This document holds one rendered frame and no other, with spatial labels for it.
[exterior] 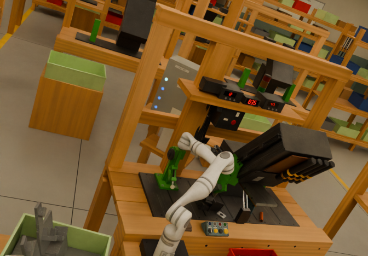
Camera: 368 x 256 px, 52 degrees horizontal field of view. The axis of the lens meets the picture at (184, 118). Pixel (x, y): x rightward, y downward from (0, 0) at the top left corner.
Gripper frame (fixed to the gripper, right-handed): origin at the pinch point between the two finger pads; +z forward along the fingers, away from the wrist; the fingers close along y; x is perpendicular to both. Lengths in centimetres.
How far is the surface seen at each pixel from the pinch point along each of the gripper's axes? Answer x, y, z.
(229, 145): 6.2, 13.7, 8.9
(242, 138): 17.8, 29.5, 30.9
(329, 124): 214, 254, 443
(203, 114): 8.6, 26.2, -15.7
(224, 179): -1.3, -12.6, 2.9
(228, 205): 13.0, -22.8, 23.7
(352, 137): 202, 250, 506
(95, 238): 1, -64, -69
